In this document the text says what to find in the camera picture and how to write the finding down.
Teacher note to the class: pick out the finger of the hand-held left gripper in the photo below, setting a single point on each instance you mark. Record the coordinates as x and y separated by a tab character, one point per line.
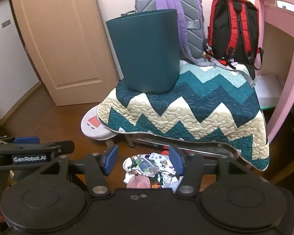
61	146
27	140

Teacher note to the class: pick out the purple grey backpack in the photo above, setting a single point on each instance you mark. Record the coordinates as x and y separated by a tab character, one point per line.
147	2

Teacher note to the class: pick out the teal plastic waste bin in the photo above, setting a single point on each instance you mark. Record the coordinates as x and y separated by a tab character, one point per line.
144	53

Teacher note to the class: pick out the teal cream zigzag quilt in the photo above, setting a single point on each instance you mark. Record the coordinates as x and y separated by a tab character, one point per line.
186	102

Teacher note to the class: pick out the beige wooden door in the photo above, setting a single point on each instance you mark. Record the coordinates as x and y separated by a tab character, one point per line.
63	41

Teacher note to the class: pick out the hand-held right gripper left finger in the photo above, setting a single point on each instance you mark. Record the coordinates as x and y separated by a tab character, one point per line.
112	159

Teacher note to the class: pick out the red black backpack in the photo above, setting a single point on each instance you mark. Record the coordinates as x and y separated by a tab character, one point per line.
225	34

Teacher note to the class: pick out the dark bench frame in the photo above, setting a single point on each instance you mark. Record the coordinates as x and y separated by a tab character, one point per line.
132	142

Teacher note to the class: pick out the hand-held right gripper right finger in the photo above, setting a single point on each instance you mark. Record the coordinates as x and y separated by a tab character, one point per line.
176	161

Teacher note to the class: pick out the clear printed plastic wrapper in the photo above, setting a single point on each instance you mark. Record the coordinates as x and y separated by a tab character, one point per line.
142	165

